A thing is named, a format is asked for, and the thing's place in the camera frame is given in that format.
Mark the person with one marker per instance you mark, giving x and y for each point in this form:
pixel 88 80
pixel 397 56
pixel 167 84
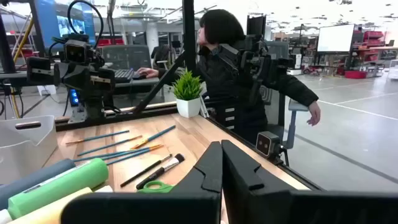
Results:
pixel 222 28

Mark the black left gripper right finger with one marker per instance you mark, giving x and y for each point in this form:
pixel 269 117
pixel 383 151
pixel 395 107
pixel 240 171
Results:
pixel 245 186

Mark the green plant white pot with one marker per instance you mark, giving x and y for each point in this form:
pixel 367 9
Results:
pixel 188 107

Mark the monitor with blue screen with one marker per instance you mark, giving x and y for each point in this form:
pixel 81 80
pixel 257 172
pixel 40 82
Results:
pixel 49 21

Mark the grey office chair with armrest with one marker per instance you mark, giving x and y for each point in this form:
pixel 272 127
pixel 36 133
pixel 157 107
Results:
pixel 298 106

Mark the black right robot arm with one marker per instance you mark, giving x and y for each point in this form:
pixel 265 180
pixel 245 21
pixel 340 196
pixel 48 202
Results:
pixel 93 107

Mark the black keyboard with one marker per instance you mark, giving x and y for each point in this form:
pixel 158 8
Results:
pixel 124 75

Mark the table-level camera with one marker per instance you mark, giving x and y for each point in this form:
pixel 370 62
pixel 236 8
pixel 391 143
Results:
pixel 264 144

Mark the white building column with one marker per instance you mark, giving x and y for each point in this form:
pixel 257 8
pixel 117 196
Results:
pixel 152 37

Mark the grey plastic bin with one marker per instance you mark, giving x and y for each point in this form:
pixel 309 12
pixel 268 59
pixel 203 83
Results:
pixel 28 149

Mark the red tub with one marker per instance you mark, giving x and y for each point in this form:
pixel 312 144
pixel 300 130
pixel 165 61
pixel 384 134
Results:
pixel 356 74

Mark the grey desk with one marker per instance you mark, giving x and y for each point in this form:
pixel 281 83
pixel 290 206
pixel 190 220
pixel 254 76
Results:
pixel 149 81

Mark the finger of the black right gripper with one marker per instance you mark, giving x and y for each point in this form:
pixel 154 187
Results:
pixel 66 77
pixel 84 79

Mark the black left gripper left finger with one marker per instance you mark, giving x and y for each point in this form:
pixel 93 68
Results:
pixel 202 177

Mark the black marker pen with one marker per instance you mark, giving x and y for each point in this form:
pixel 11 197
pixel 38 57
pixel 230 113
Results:
pixel 143 172

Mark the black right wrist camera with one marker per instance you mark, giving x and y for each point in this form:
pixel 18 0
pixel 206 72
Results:
pixel 75 52

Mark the grey foam roll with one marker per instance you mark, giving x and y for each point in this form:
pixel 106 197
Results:
pixel 31 180

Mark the red storage shelf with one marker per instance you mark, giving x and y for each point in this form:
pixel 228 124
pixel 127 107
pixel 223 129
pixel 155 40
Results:
pixel 373 35

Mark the white board on stand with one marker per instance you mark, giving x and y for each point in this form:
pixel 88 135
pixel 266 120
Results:
pixel 335 38

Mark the black drawer unit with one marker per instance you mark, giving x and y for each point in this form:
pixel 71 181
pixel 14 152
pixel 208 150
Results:
pixel 225 116

